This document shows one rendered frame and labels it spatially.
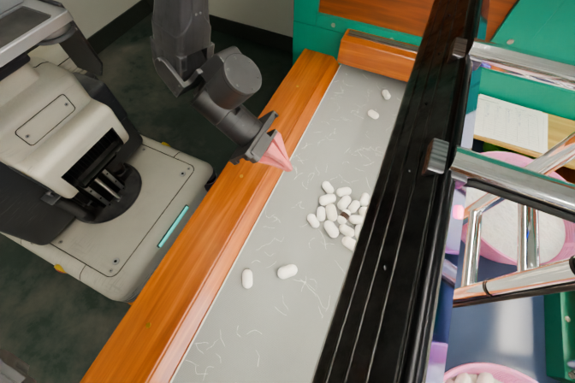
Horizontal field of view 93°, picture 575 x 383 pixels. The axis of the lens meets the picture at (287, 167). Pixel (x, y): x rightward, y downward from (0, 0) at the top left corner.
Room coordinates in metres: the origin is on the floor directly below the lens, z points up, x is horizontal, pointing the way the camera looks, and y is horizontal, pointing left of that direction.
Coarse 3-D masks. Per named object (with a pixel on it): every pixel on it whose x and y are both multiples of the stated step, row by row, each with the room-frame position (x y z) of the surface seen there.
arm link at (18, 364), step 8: (0, 352) -0.02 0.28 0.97; (8, 352) -0.02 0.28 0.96; (0, 360) -0.02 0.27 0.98; (8, 360) -0.02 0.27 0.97; (16, 360) -0.02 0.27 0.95; (0, 368) -0.03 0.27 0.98; (8, 368) -0.03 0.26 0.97; (16, 368) -0.03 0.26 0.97; (24, 368) -0.03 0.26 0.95; (0, 376) -0.03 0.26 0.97; (8, 376) -0.04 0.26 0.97; (16, 376) -0.04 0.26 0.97; (24, 376) -0.04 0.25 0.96
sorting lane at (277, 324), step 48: (336, 96) 0.57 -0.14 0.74; (336, 144) 0.40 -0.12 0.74; (384, 144) 0.40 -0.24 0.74; (288, 192) 0.27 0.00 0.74; (288, 240) 0.16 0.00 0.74; (336, 240) 0.16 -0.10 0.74; (240, 288) 0.07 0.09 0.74; (288, 288) 0.07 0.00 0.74; (336, 288) 0.07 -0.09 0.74; (240, 336) -0.01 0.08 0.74; (288, 336) -0.01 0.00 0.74
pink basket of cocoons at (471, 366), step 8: (456, 368) -0.05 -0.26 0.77; (464, 368) -0.05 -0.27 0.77; (472, 368) -0.05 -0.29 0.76; (480, 368) -0.05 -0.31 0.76; (488, 368) -0.05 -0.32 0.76; (496, 368) -0.05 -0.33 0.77; (504, 368) -0.05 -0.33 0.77; (512, 368) -0.05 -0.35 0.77; (448, 376) -0.06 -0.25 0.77; (496, 376) -0.06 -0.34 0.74; (504, 376) -0.06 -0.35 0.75; (512, 376) -0.06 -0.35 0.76; (520, 376) -0.06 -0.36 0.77; (528, 376) -0.06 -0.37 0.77
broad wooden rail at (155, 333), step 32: (320, 64) 0.67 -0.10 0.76; (288, 96) 0.54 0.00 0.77; (320, 96) 0.56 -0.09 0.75; (288, 128) 0.43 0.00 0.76; (224, 192) 0.25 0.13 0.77; (256, 192) 0.26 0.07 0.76; (192, 224) 0.18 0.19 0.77; (224, 224) 0.18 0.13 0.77; (192, 256) 0.12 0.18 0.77; (224, 256) 0.12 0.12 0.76; (160, 288) 0.07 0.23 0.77; (192, 288) 0.07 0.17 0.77; (128, 320) 0.02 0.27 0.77; (160, 320) 0.02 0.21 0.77; (192, 320) 0.02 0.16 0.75; (128, 352) -0.03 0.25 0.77; (160, 352) -0.03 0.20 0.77
